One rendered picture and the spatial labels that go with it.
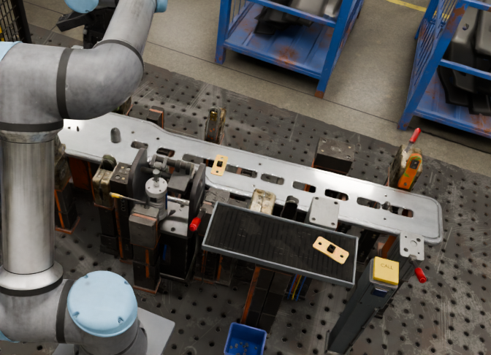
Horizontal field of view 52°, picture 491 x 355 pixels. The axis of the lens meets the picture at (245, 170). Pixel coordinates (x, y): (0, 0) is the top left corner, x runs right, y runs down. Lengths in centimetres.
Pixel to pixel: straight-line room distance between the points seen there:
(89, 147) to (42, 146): 76
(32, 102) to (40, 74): 5
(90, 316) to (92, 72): 42
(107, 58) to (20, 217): 30
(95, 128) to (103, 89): 87
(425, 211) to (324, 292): 42
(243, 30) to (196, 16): 53
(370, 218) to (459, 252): 55
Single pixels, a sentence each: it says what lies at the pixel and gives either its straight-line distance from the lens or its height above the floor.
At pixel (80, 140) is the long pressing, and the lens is 167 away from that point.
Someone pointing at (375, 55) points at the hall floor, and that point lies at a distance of 408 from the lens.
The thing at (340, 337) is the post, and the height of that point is 82.
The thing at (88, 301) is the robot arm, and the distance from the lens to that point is 97.
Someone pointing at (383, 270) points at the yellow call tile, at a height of 116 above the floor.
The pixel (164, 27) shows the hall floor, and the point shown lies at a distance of 395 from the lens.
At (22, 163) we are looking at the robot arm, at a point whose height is 153.
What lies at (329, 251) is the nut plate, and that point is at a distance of 126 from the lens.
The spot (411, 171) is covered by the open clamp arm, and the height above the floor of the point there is 105.
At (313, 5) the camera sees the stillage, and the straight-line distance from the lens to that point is 346.
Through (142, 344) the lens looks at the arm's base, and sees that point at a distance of 112.
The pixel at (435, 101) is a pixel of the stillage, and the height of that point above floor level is 17.
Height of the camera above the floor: 218
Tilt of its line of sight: 48 degrees down
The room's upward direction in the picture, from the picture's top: 11 degrees clockwise
